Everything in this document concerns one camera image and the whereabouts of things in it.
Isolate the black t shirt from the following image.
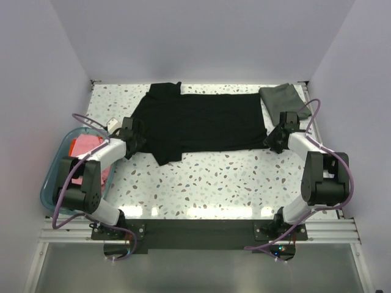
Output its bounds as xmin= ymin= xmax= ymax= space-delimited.
xmin=131 ymin=82 xmax=267 ymax=166

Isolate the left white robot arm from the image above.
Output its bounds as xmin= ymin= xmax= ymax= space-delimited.
xmin=52 ymin=117 xmax=146 ymax=239

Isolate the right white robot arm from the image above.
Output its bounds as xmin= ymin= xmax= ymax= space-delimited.
xmin=264 ymin=112 xmax=354 ymax=240

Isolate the folded grey t shirt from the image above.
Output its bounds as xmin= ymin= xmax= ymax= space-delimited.
xmin=259 ymin=83 xmax=312 ymax=126

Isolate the pink t shirt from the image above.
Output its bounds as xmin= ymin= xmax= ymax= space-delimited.
xmin=71 ymin=134 xmax=111 ymax=189

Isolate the orange garment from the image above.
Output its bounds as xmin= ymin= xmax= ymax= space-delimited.
xmin=68 ymin=139 xmax=76 ymax=156

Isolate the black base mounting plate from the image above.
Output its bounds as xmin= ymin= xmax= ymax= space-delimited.
xmin=90 ymin=218 xmax=309 ymax=256

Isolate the teal plastic laundry basket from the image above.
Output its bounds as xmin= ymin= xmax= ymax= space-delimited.
xmin=40 ymin=127 xmax=117 ymax=215

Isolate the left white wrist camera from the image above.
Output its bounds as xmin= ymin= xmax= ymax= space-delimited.
xmin=106 ymin=117 xmax=122 ymax=134

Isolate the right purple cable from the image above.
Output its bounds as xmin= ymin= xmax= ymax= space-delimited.
xmin=244 ymin=98 xmax=356 ymax=253

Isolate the purple cable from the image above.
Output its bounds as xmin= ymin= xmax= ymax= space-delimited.
xmin=52 ymin=112 xmax=135 ymax=260
xmin=244 ymin=98 xmax=356 ymax=253

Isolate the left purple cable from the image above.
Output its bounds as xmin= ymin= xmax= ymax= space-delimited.
xmin=52 ymin=112 xmax=135 ymax=260

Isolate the aluminium frame rail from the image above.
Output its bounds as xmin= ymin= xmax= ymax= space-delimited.
xmin=38 ymin=219 xmax=361 ymax=244

